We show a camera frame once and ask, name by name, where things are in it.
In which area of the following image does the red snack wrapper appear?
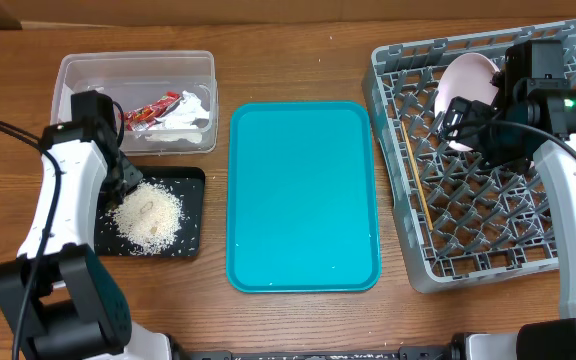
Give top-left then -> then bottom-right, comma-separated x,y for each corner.
125,92 -> 182,131

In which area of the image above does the white round plate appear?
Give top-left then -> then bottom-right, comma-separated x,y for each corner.
433,52 -> 502,154

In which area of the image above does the white napkin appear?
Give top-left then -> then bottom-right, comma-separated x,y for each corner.
146,91 -> 210,144

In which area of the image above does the wooden chopstick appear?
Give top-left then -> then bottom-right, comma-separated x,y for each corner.
401,122 -> 434,232

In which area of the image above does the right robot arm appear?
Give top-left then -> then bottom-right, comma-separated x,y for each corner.
436,40 -> 576,359

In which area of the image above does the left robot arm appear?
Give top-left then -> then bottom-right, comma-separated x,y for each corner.
0,91 -> 188,360

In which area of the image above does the grey dishwasher rack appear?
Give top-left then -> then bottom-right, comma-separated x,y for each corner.
362,19 -> 576,293

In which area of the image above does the pile of white rice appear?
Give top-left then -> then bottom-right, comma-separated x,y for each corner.
106,183 -> 185,255

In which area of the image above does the black tray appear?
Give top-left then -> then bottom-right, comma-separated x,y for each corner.
94,166 -> 205,257

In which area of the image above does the clear plastic bin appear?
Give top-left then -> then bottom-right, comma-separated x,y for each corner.
50,50 -> 219,156

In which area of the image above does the teal serving tray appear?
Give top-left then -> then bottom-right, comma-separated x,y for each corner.
226,101 -> 381,293

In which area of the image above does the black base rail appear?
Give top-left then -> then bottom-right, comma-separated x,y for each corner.
188,345 -> 462,360

